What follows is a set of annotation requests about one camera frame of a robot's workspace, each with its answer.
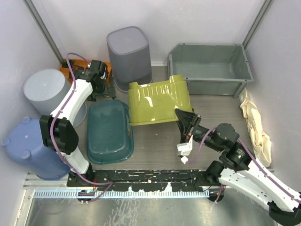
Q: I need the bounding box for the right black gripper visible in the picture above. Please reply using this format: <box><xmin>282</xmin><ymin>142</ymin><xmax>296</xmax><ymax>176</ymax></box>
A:
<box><xmin>173</xmin><ymin>109</ymin><xmax>222</xmax><ymax>151</ymax></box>

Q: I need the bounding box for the yellow plastic basin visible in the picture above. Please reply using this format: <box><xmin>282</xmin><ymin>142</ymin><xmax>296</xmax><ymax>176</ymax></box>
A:
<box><xmin>128</xmin><ymin>75</ymin><xmax>193</xmax><ymax>126</ymax></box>

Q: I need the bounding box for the dark grey ribbed bin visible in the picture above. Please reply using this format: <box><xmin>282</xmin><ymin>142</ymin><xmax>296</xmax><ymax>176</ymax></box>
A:
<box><xmin>106</xmin><ymin>26</ymin><xmax>152</xmax><ymax>93</ymax></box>

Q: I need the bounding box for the green translucent basin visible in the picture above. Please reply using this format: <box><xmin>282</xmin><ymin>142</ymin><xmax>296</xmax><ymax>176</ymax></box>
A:
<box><xmin>87</xmin><ymin>100</ymin><xmax>134</xmax><ymax>164</ymax></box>

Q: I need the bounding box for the grey storage crate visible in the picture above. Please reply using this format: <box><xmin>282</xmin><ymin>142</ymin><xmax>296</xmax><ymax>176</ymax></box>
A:
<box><xmin>168</xmin><ymin>43</ymin><xmax>254</xmax><ymax>98</ymax></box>

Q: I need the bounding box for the light grey round bin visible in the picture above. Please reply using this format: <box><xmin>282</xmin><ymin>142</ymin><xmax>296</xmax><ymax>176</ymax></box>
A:
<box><xmin>24</xmin><ymin>69</ymin><xmax>87</xmax><ymax>127</ymax></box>

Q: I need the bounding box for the blue plastic bucket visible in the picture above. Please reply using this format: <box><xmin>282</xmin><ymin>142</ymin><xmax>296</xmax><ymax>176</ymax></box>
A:
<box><xmin>1</xmin><ymin>117</ymin><xmax>70</xmax><ymax>180</ymax></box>

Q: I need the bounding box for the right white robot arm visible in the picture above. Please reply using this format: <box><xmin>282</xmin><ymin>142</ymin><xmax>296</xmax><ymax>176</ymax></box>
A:
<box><xmin>174</xmin><ymin>109</ymin><xmax>301</xmax><ymax>226</ymax></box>

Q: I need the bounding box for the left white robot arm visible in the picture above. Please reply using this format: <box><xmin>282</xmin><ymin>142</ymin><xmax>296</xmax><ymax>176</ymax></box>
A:
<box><xmin>40</xmin><ymin>59</ymin><xmax>116</xmax><ymax>186</ymax></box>

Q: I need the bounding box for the orange compartment tray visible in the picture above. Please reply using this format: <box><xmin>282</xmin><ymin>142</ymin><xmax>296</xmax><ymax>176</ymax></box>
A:
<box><xmin>58</xmin><ymin>58</ymin><xmax>112</xmax><ymax>88</ymax></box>

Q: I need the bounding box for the black item top-left compartment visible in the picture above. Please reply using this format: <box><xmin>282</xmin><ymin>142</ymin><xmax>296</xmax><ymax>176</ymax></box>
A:
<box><xmin>62</xmin><ymin>59</ymin><xmax>75</xmax><ymax>68</ymax></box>

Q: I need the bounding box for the cream cloth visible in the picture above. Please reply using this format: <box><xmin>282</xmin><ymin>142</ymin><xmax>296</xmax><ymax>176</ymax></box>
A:
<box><xmin>239</xmin><ymin>89</ymin><xmax>272</xmax><ymax>168</ymax></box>

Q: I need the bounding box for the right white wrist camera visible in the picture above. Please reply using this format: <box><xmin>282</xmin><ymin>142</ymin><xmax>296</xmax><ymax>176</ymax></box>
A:
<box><xmin>176</xmin><ymin>136</ymin><xmax>193</xmax><ymax>164</ymax></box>

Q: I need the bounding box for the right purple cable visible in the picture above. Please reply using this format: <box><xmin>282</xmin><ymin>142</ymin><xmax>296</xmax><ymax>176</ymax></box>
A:
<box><xmin>187</xmin><ymin>127</ymin><xmax>301</xmax><ymax>203</ymax></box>

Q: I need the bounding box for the purple cable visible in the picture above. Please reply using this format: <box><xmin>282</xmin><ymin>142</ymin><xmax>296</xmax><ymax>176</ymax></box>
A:
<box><xmin>187</xmin><ymin>127</ymin><xmax>301</xmax><ymax>203</ymax></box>
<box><xmin>50</xmin><ymin>53</ymin><xmax>113</xmax><ymax>203</ymax></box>

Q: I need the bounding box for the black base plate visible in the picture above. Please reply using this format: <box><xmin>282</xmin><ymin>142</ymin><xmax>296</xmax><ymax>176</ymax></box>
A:
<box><xmin>67</xmin><ymin>169</ymin><xmax>224</xmax><ymax>192</ymax></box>

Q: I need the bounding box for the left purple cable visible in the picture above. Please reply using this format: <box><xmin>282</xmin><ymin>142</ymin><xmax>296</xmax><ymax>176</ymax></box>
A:
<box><xmin>50</xmin><ymin>53</ymin><xmax>113</xmax><ymax>203</ymax></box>

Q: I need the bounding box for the white slotted cable duct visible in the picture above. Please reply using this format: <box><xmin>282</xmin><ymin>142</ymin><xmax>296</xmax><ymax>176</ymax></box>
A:
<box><xmin>33</xmin><ymin>189</ymin><xmax>209</xmax><ymax>199</ymax></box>

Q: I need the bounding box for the aluminium rail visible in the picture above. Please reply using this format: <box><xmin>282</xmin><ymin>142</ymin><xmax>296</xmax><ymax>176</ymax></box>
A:
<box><xmin>23</xmin><ymin>172</ymin><xmax>68</xmax><ymax>189</ymax></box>

